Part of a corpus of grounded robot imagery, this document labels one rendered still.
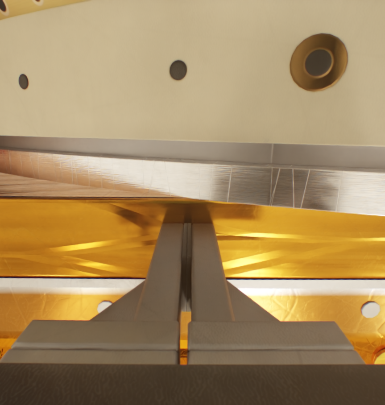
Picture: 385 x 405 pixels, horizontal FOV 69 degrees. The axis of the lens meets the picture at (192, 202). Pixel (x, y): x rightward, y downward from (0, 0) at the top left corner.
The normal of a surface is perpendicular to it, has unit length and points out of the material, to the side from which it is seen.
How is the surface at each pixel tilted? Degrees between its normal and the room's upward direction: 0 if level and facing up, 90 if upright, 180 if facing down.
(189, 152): 90
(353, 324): 90
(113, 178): 90
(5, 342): 106
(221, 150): 90
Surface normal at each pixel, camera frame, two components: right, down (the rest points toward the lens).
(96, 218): 0.00, 0.27
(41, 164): -0.48, 0.23
